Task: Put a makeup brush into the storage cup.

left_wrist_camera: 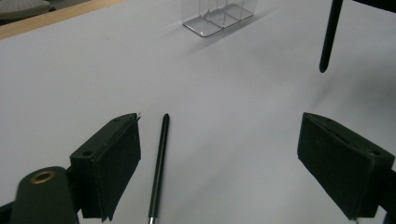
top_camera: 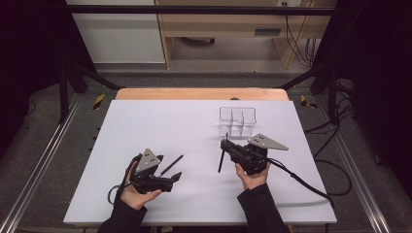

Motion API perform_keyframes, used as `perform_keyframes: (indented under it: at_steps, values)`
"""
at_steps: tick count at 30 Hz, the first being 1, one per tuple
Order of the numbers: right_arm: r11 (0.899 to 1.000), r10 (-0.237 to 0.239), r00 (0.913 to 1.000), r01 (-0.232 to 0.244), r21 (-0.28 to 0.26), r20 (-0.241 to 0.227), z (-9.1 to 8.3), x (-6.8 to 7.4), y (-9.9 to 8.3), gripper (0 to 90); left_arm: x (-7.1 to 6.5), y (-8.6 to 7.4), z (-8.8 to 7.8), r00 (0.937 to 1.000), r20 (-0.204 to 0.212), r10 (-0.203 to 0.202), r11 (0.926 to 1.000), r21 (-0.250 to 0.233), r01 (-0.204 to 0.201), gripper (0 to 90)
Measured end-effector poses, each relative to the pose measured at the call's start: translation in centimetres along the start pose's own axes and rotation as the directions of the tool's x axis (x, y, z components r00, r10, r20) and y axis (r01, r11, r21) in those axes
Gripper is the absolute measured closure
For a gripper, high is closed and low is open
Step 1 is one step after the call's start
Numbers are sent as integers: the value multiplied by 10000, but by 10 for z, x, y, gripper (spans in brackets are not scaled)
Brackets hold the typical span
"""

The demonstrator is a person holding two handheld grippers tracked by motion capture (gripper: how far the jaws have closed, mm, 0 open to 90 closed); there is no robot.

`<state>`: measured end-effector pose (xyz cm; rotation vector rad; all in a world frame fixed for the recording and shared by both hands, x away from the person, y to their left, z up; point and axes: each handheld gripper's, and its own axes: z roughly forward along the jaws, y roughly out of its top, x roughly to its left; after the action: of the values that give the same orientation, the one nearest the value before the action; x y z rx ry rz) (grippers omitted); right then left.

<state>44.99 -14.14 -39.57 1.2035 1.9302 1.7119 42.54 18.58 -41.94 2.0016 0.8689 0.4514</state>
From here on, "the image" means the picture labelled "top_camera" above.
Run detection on person's left hand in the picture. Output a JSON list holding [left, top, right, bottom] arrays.
[[120, 160, 163, 212]]

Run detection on clear plastic organizer box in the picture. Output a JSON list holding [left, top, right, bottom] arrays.
[[218, 106, 258, 139]]

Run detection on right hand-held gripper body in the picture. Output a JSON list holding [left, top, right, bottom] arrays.
[[240, 133, 290, 176]]

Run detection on white board sheet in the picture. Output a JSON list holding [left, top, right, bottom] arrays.
[[62, 99, 338, 226]]

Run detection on white cabinet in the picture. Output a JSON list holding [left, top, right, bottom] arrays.
[[65, 0, 167, 64]]

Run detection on office chair base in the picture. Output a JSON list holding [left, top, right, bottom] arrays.
[[179, 36, 217, 46]]

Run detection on left hand-held gripper cable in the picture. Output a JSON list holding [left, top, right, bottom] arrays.
[[107, 154, 144, 206]]

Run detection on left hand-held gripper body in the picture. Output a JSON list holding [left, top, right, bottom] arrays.
[[130, 148, 166, 195]]

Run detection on black floor cables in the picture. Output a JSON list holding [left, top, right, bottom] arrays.
[[304, 79, 355, 197]]

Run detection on white wall socket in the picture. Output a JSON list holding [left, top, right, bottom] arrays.
[[276, 0, 303, 8]]

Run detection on black desk cables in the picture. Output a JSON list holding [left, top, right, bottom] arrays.
[[281, 1, 320, 67]]

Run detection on black frame crossbar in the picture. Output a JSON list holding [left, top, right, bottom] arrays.
[[62, 4, 339, 16]]

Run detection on hand-held gripper cable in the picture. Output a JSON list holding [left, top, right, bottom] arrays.
[[107, 154, 144, 206], [267, 157, 336, 208]]

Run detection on wooden desk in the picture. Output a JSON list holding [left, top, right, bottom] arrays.
[[154, 0, 338, 70]]

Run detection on yellow black floor tape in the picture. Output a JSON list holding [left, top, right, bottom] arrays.
[[299, 94, 319, 110], [92, 93, 107, 111]]

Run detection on person's right hand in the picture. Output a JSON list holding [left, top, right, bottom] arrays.
[[234, 161, 271, 191]]

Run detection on black curtain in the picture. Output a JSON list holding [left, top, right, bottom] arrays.
[[312, 0, 412, 192], [0, 0, 98, 159]]

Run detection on black metal stand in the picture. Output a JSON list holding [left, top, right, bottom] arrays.
[[57, 61, 125, 124], [279, 61, 340, 125]]

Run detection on aluminium floor rail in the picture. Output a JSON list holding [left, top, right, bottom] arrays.
[[315, 95, 393, 233], [0, 93, 84, 233]]

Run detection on right hand-held gripper cable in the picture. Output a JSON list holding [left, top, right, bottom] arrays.
[[267, 157, 336, 208]]

